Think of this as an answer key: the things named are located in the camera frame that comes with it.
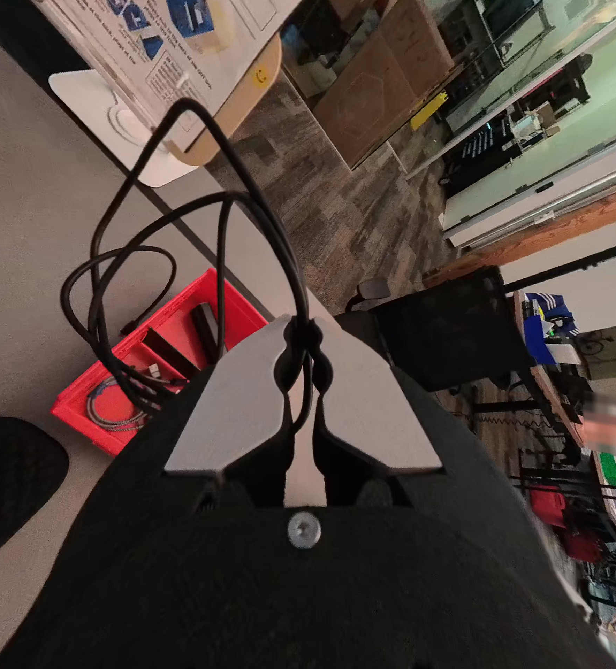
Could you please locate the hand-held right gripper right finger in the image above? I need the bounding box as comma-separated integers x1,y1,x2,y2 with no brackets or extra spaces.
308,317,443,507

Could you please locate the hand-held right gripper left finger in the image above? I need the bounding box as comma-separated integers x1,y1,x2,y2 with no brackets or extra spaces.
164,315,304,507

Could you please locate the red plastic bin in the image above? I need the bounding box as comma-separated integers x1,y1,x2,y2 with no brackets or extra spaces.
51,268,269,456

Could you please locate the black usb cable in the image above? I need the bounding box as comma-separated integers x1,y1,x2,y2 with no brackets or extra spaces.
61,98,315,435
61,245,179,414

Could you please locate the black bin divider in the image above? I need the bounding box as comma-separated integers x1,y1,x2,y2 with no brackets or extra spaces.
142,326,204,381

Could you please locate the black mesh office chair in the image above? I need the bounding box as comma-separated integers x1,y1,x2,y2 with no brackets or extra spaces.
334,267,531,393

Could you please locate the black tool cabinet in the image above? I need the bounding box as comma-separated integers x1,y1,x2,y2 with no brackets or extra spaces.
440,112,523,198

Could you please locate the wooden board stand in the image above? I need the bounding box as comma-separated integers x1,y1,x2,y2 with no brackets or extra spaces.
161,31,282,165

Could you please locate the cardboard box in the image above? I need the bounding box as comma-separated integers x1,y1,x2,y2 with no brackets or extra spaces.
313,29,424,169
334,0,455,100

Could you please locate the printed instruction poster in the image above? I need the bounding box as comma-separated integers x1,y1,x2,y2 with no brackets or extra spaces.
31,0,301,113

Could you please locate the wooden post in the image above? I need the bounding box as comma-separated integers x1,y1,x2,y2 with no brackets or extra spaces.
423,183,616,288

